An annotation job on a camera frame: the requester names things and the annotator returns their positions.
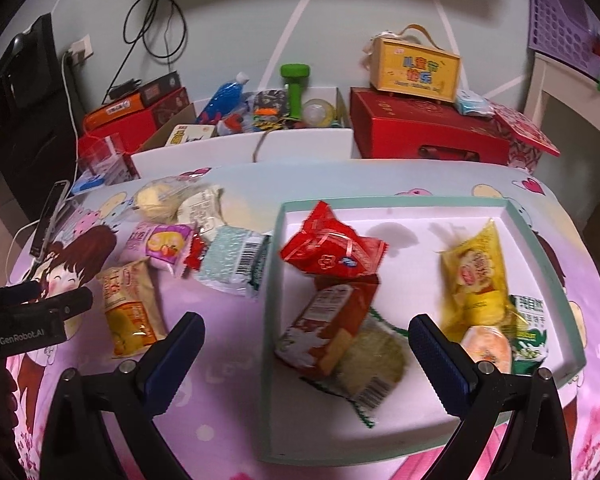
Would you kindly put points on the cream orange roll cake packet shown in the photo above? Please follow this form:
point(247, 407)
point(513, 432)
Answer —
point(130, 305)

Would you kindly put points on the white box with teal rim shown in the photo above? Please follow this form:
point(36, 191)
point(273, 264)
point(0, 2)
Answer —
point(420, 240)

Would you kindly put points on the green white biscuit packet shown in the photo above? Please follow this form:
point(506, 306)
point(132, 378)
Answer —
point(530, 330)

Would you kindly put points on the red patterned small box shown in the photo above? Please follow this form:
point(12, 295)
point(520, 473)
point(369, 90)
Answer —
point(525, 130)

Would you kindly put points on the black office chair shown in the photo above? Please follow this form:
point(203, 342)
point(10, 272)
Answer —
point(0, 75)

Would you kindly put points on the small blue packet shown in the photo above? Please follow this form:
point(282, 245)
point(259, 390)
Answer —
point(87, 185)

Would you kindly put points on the black power adapter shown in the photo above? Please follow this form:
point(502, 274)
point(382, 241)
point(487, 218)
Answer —
point(125, 89)

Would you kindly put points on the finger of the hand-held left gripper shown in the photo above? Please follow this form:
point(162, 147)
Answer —
point(65, 302)
point(15, 294)

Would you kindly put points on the clear plastic box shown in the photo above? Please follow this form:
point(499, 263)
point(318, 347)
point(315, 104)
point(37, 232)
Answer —
point(107, 160)

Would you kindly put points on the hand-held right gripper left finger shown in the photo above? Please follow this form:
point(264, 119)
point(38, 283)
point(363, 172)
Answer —
point(172, 360)

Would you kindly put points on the yellow snack packet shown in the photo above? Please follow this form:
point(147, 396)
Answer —
point(475, 270)

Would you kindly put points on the brown cardboard box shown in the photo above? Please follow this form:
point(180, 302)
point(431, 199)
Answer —
point(165, 125)

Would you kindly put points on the clear green-edged cake packet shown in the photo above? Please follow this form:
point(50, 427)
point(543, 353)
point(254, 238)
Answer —
point(375, 365)

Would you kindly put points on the purple perforated basket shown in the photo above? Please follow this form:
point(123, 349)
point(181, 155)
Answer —
point(565, 15)

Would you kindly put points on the large red gift box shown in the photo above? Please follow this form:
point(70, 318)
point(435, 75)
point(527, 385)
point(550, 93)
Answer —
point(420, 125)

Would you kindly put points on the red flower-print snack packet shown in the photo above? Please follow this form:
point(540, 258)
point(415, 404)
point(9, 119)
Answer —
point(330, 242)

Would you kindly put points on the red and orange boxes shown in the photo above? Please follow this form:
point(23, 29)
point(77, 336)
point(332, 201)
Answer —
point(130, 132)

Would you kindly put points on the pink roll cake packet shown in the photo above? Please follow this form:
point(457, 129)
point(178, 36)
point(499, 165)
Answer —
point(165, 245)

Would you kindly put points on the red blue toy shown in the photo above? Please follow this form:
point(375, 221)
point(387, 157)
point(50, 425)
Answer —
point(235, 124)

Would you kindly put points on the dark flat box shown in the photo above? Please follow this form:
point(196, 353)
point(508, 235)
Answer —
point(162, 87)

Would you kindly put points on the black smartphone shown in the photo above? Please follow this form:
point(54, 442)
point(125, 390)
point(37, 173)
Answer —
point(50, 220)

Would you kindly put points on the green dumbbell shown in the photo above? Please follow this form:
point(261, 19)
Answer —
point(297, 90)

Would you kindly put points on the clear plastic bottle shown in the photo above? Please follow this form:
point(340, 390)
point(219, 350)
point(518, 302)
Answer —
point(320, 112)

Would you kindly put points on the light blue tissue pack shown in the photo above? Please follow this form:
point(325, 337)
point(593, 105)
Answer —
point(472, 104)

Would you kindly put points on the teal white snack packet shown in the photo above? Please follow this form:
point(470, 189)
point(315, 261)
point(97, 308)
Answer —
point(230, 260)

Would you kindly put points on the white storage box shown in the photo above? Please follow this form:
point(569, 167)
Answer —
point(305, 145)

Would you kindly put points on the white wall socket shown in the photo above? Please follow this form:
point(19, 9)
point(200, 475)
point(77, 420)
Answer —
point(80, 49)

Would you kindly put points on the small yellow white box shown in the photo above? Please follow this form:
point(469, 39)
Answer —
point(190, 135)

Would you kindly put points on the round orange pastry packet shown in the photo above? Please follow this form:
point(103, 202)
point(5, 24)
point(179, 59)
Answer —
point(485, 350)

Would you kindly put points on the orange flat box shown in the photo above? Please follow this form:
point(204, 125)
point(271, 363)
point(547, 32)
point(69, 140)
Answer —
point(112, 112)

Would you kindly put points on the red white milk biscuit packet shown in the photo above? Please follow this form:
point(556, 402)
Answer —
point(325, 325)

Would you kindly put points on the white shelf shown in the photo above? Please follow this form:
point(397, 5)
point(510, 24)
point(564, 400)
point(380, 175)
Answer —
point(535, 90)

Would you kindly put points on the blue bead bottle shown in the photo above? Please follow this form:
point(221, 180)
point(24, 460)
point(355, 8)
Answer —
point(222, 97)

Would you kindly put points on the dark patterned pouch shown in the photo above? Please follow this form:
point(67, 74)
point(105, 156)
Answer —
point(270, 105)

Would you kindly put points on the clear bread packet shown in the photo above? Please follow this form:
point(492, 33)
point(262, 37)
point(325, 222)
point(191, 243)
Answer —
point(180, 200)

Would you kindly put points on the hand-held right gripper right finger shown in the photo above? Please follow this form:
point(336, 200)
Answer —
point(437, 365)

